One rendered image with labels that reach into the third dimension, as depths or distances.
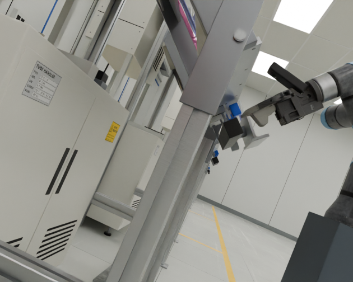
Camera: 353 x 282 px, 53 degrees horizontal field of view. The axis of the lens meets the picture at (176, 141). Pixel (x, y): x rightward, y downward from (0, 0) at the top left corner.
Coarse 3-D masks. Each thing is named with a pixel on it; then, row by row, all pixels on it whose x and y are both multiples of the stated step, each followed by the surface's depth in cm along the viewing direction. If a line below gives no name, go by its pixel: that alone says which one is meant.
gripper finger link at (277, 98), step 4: (276, 96) 93; (280, 96) 93; (264, 100) 94; (268, 100) 93; (272, 100) 93; (276, 100) 93; (260, 104) 94; (264, 104) 94; (268, 104) 94; (260, 108) 94
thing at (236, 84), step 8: (256, 48) 53; (240, 56) 53; (248, 56) 55; (256, 56) 57; (240, 64) 58; (248, 64) 60; (240, 72) 63; (248, 72) 65; (232, 80) 66; (240, 80) 69; (232, 88) 73; (240, 88) 76; (224, 96) 78; (232, 96) 81; (216, 112) 94; (224, 112) 99; (216, 120) 108
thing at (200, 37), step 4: (196, 16) 79; (196, 20) 81; (196, 24) 84; (196, 28) 86; (200, 28) 80; (196, 32) 89; (200, 32) 83; (196, 36) 92; (200, 36) 86; (204, 36) 80; (200, 40) 88; (204, 40) 82; (200, 44) 91; (200, 48) 94
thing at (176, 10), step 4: (160, 0) 111; (172, 0) 113; (176, 0) 107; (160, 4) 116; (172, 4) 118; (176, 4) 110; (176, 8) 112; (176, 12) 115; (176, 16) 119; (180, 20) 121
